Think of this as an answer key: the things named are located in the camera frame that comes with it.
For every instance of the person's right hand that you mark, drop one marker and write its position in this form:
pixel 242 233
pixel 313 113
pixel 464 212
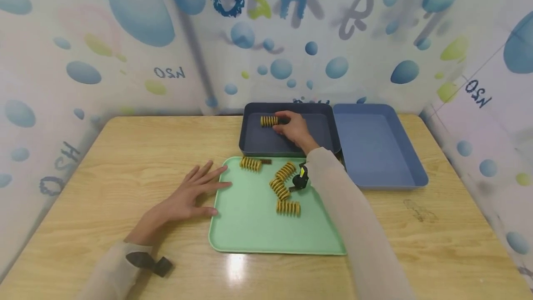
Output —
pixel 296 131

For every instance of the person's left hand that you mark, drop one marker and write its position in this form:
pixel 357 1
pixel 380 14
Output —
pixel 179 203

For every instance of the person's left little finger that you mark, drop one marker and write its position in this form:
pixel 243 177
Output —
pixel 191 174

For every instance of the person's left ring finger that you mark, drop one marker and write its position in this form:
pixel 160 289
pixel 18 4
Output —
pixel 204 171

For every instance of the person's left index finger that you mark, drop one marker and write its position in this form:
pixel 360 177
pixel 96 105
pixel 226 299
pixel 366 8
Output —
pixel 218 188

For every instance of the person's right thumb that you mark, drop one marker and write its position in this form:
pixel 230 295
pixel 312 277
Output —
pixel 279 128

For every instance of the person's left thumb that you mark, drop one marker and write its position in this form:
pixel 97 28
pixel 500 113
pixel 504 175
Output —
pixel 207 212

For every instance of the person's left middle finger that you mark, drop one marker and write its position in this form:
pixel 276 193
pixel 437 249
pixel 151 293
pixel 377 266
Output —
pixel 214 176

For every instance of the person's right index finger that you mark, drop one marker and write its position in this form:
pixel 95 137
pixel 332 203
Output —
pixel 285 115

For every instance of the yellow coil spring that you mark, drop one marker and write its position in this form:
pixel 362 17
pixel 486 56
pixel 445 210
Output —
pixel 268 121
pixel 288 208
pixel 280 189
pixel 285 171
pixel 250 164

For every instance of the person's right forearm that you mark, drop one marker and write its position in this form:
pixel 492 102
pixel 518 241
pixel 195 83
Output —
pixel 354 216

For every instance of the person's left forearm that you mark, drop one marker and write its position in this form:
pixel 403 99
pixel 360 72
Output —
pixel 114 272

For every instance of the dark blue plastic tray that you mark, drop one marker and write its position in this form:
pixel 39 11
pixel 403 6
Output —
pixel 266 140

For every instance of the mint green plastic tray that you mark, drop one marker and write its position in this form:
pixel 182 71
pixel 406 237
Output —
pixel 250 221

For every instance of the black wrist band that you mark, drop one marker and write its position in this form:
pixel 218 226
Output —
pixel 301 178
pixel 150 262

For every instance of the light blue plastic tray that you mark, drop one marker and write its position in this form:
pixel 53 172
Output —
pixel 374 152

